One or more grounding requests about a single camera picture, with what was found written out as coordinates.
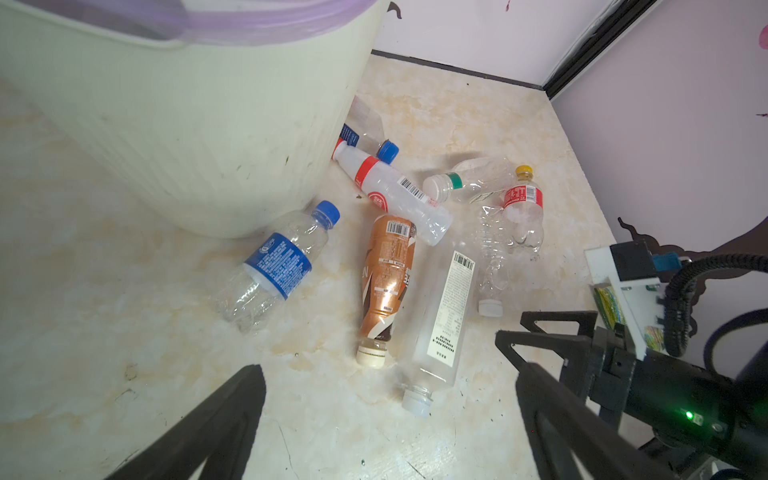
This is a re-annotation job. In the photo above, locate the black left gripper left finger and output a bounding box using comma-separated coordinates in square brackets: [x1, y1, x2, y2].
[109, 365, 267, 479]

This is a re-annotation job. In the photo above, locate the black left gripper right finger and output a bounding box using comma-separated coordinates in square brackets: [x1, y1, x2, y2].
[516, 363, 673, 479]

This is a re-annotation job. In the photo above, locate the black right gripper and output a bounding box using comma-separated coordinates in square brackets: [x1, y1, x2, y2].
[494, 311, 738, 438]

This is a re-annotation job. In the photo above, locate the clear white label bottle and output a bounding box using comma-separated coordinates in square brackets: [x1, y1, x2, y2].
[401, 239, 477, 417]

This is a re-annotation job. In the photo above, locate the cream waste bin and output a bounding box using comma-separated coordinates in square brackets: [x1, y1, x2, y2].
[1, 1, 387, 238]

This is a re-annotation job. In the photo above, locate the purple bin liner bag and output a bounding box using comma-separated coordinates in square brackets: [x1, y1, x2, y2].
[25, 0, 374, 46]

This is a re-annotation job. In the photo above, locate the green yellow snack bag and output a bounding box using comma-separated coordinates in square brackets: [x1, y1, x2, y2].
[591, 283, 625, 330]

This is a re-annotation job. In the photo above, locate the crumpled clear bottle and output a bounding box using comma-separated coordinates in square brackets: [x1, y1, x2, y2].
[478, 205, 509, 318]

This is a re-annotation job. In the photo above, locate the yellow cap red label bottle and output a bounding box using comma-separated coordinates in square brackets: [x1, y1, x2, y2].
[503, 165, 544, 259]

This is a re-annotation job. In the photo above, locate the blue label water bottle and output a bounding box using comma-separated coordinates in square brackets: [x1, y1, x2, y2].
[215, 200, 341, 332]

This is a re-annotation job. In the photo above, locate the clear green label bottle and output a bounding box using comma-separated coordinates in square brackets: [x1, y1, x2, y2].
[421, 157, 517, 204]

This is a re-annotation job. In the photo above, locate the brown coffee bottle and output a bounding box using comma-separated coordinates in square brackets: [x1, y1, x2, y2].
[356, 214, 416, 369]

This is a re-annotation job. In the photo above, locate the red cap white bottle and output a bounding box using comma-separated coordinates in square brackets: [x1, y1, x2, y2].
[332, 139, 453, 246]

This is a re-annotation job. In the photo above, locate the blue cap clear bottle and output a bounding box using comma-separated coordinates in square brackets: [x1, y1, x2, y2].
[339, 96, 399, 164]

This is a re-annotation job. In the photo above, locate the black corrugated cable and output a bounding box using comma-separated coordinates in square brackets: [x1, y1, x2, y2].
[662, 253, 768, 358]

